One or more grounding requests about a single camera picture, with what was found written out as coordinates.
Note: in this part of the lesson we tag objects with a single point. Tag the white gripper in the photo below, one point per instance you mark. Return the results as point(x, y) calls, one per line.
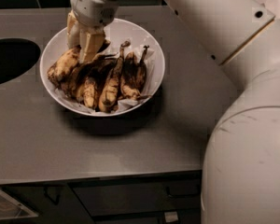
point(90, 12)

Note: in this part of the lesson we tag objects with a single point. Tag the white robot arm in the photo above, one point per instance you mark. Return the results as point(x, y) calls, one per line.
point(240, 166)

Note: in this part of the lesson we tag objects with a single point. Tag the large white bowl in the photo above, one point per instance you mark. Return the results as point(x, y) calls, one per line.
point(116, 32)

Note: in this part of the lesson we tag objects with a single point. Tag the spotted banana centre long stem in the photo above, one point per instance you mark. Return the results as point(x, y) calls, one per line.
point(110, 91)

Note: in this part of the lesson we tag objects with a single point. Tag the dark banana centre right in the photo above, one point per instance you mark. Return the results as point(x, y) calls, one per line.
point(128, 86)

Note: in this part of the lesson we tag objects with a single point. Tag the dark banana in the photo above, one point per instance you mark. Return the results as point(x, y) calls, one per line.
point(128, 86)
point(141, 72)

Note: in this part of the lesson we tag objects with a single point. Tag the dark banana far right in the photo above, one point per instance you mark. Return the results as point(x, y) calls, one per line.
point(141, 72)

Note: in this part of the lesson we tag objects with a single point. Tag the round black sink opening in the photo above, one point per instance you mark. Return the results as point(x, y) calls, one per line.
point(17, 55)

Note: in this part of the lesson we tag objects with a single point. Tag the dark drawer front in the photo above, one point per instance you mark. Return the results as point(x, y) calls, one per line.
point(133, 196)

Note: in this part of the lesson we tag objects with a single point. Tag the framed panel lower left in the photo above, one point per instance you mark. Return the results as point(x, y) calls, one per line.
point(11, 208)

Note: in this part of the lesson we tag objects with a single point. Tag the white label on drawer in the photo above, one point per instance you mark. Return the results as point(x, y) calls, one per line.
point(171, 218)

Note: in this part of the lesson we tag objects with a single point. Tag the black cabinet handle left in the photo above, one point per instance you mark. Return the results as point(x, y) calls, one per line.
point(52, 193)

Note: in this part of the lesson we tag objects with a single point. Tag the black drawer handle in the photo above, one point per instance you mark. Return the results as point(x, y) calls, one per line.
point(183, 191)

